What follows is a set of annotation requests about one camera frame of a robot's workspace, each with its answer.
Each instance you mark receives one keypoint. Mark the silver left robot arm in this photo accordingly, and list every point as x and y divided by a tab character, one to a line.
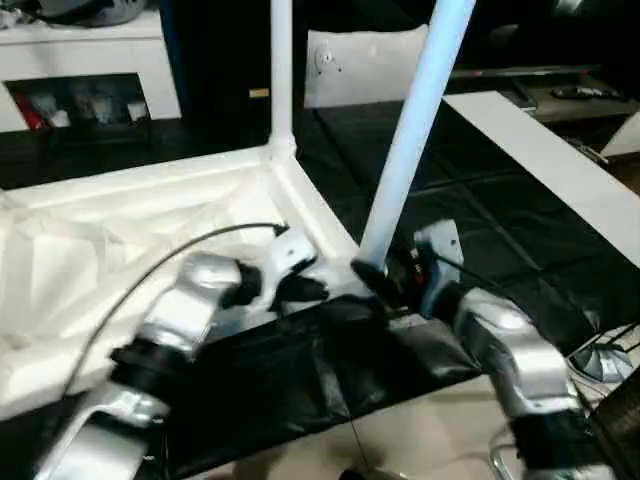
180	310

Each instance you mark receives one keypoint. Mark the small tan label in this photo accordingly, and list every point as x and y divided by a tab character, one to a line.
259	93

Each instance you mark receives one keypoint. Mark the dark low tv bench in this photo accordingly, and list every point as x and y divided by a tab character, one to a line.
575	107

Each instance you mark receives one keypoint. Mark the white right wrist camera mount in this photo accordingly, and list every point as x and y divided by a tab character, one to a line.
442	250

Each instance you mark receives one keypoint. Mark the white flat board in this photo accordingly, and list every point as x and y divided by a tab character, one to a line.
550	160

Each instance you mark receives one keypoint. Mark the grey stand base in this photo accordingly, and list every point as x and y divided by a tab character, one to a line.
600	365

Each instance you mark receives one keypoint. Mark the white cabinet with glass doors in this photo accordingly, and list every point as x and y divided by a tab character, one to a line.
100	50

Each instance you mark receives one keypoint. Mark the black remote control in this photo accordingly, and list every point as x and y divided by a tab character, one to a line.
590	93

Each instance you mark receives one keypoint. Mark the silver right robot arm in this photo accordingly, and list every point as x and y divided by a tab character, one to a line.
520	350

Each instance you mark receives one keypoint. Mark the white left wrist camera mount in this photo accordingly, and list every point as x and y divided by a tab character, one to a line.
287	260

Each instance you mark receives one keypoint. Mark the black table mat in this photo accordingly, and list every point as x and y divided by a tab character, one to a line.
500	210

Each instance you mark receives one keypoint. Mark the grey round appliance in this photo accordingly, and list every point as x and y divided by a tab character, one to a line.
90	11

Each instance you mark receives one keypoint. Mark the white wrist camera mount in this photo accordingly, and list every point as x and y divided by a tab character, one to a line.
442	250
287	260

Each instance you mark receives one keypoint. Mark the brown woven stool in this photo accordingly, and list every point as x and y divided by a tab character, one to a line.
617	425

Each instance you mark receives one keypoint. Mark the black cabinet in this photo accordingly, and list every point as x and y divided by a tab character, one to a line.
225	60

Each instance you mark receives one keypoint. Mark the white drawer unit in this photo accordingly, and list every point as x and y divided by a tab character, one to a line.
622	137

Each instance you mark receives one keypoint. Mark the black stand leg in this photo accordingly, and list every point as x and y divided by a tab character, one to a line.
595	340

